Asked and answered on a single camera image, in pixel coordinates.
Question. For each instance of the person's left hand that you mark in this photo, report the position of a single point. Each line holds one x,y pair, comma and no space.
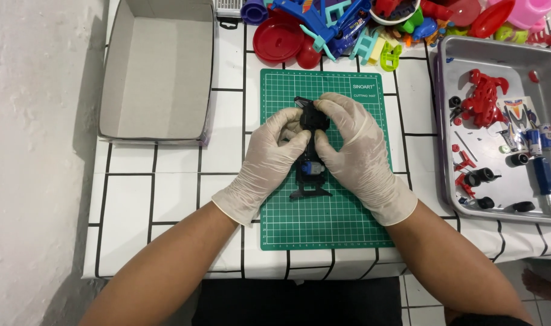
262,163

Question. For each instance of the green cutting mat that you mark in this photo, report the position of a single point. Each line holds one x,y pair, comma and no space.
321,222

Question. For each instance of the white black-lined tablecloth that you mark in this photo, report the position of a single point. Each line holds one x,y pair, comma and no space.
166,199

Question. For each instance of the small black toy wheel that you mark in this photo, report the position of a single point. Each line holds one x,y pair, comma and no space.
524,207
520,159
485,203
455,101

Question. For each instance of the grey cardboard box lid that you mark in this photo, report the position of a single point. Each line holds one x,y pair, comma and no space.
157,77

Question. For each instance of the thin metal axle rod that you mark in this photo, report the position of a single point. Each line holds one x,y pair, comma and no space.
466,146

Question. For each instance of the white ribbed plastic object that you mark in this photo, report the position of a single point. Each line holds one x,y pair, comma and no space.
228,7

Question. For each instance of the blue battery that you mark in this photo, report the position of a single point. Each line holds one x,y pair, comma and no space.
532,141
546,136

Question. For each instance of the small red round cap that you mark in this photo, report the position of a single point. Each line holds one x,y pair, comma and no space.
533,76

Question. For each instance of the person's dark trousers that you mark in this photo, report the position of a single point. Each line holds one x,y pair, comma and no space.
298,303

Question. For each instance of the black wheel pair on axle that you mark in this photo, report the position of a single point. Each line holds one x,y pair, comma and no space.
479,176

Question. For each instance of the red toy car body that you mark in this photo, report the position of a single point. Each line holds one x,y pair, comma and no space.
484,99

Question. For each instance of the toy car sticker sheet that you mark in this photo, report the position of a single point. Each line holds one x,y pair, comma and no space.
518,117

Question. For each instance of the person's right hand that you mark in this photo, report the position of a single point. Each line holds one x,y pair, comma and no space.
361,154

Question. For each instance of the small blue toy motor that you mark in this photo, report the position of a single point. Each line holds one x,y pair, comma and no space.
312,168

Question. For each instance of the black clip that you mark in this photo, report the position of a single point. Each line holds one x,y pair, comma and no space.
228,22

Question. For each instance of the person's bare foot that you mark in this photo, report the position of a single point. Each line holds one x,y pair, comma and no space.
545,285

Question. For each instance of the small white green gear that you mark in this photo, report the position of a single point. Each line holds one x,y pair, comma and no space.
504,149

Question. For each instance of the silver metal tray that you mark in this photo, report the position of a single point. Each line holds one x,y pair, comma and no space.
497,54

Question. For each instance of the red plastic bracket part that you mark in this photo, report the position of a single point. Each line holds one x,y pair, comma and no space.
465,185
466,162

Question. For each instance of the black toy car chassis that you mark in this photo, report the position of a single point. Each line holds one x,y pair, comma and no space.
311,181

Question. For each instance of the small red gear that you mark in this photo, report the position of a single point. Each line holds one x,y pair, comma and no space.
457,121
455,147

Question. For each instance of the heap of colourful plastic toys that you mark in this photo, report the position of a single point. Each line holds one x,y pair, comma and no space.
339,27

